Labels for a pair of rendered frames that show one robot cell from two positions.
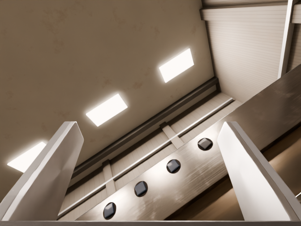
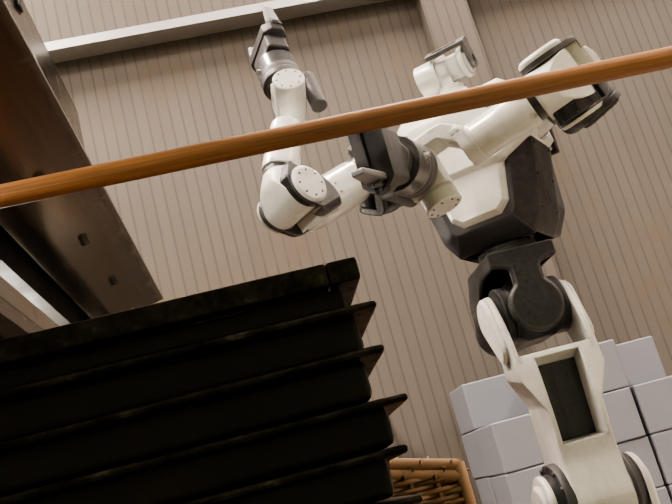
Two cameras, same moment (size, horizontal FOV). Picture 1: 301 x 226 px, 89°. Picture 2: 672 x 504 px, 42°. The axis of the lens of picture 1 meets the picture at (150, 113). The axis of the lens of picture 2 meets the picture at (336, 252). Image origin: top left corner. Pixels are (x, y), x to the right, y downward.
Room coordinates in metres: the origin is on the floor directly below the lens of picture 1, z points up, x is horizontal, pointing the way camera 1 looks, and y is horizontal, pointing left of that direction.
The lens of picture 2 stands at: (0.14, 1.77, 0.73)
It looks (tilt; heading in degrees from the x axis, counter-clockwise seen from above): 15 degrees up; 267
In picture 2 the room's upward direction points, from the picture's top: 15 degrees counter-clockwise
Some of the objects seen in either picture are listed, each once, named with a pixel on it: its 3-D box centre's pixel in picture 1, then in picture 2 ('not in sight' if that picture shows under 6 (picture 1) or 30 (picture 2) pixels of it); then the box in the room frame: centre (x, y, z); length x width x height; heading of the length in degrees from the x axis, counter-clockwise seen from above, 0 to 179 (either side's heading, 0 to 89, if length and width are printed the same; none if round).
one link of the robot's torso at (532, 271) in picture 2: not in sight; (513, 304); (-0.27, 0.06, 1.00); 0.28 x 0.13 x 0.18; 94
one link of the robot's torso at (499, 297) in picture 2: not in sight; (525, 311); (-0.27, 0.12, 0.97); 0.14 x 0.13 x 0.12; 4
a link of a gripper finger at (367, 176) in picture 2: not in sight; (368, 178); (0.00, 0.58, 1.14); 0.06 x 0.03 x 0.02; 59
